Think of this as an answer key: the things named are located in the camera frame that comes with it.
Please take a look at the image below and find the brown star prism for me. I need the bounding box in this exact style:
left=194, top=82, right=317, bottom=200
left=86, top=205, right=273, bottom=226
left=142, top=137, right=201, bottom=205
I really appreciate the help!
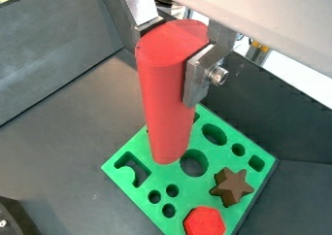
left=209, top=167, right=254, bottom=208

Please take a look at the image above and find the green shape sorter board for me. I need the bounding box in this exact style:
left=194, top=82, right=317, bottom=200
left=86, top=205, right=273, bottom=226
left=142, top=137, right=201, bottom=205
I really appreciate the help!
left=101, top=106, right=277, bottom=235

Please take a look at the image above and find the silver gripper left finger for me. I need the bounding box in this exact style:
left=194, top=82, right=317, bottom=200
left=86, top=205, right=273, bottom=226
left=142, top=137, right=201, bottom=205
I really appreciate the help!
left=123, top=0, right=165, bottom=32

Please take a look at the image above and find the red hexagonal prism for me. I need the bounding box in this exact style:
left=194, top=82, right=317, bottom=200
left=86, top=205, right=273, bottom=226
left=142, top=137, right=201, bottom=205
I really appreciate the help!
left=182, top=206, right=225, bottom=235

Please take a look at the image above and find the black cradle fixture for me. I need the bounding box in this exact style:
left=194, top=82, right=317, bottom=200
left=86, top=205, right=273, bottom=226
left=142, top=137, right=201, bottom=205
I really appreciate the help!
left=0, top=196, right=41, bottom=235

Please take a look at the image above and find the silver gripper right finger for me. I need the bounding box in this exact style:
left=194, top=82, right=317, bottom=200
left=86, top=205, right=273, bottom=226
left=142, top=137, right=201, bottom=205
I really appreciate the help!
left=182, top=19, right=237, bottom=108

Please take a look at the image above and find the red oval cylinder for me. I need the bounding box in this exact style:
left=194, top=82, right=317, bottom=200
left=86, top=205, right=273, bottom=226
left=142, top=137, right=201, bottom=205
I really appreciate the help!
left=134, top=19, right=207, bottom=164

